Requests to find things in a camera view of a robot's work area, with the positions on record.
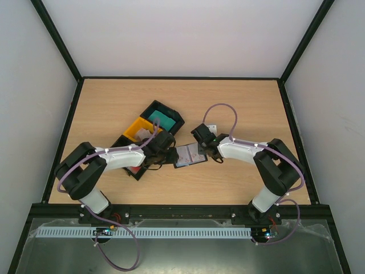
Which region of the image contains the teal card stack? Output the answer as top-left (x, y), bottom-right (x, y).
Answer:
top-left (148, 110), bottom-right (176, 131)

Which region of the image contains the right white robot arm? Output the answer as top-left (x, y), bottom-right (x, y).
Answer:
top-left (191, 123), bottom-right (305, 224)

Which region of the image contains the white slotted cable duct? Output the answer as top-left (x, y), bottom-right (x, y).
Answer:
top-left (35, 227), bottom-right (252, 239)

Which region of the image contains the white pink card stack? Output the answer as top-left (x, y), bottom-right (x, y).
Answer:
top-left (134, 128), bottom-right (152, 142)

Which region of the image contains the black bin with red cards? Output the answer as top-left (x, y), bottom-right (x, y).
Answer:
top-left (111, 135), bottom-right (147, 181)

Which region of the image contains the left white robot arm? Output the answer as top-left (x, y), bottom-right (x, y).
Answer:
top-left (54, 130), bottom-right (179, 214)

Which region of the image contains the black leather card holder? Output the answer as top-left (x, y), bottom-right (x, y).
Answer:
top-left (173, 143), bottom-right (208, 168)

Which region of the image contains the black front rail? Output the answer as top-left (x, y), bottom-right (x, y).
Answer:
top-left (27, 203), bottom-right (334, 227)

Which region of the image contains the red white card stack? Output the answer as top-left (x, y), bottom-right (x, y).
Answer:
top-left (128, 167), bottom-right (141, 174)

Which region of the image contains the black aluminium frame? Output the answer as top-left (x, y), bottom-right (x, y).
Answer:
top-left (8, 1), bottom-right (351, 273)

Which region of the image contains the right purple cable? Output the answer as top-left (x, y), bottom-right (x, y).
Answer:
top-left (202, 103), bottom-right (306, 246)

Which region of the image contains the yellow bin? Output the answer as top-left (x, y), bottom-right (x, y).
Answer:
top-left (123, 117), bottom-right (153, 142)

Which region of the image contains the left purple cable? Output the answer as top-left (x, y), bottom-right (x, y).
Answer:
top-left (57, 117), bottom-right (162, 271)

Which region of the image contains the purple cable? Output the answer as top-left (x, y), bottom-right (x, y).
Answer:
top-left (57, 117), bottom-right (162, 271)
top-left (202, 103), bottom-right (306, 246)

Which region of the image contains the black bin with teal cards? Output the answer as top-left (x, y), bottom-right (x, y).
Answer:
top-left (140, 100), bottom-right (185, 135)

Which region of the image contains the white pink credit card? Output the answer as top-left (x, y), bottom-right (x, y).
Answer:
top-left (176, 146), bottom-right (190, 167)
top-left (188, 143), bottom-right (205, 163)

